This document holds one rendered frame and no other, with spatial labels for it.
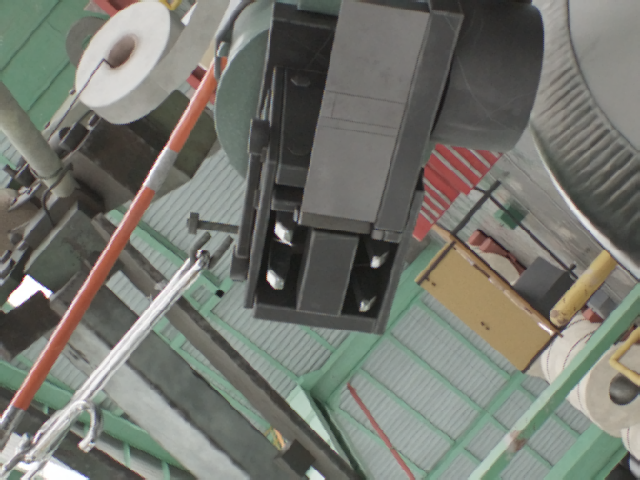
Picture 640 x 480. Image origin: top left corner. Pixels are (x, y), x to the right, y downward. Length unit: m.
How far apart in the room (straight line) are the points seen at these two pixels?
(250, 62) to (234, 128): 0.05
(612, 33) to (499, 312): 10.10
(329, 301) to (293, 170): 0.08
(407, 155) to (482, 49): 0.06
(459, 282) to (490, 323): 0.65
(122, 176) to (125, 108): 0.15
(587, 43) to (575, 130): 0.09
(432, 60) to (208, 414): 0.93
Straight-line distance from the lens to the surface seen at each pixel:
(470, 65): 0.44
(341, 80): 0.42
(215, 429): 1.29
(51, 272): 1.26
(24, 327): 1.21
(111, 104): 1.17
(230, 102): 0.59
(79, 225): 1.24
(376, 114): 0.42
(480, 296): 10.52
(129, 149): 1.30
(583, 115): 0.57
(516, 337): 10.89
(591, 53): 0.62
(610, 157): 0.52
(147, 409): 1.29
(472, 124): 0.45
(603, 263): 4.38
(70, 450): 1.28
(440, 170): 5.50
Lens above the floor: 1.43
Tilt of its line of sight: 2 degrees up
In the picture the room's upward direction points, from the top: 140 degrees counter-clockwise
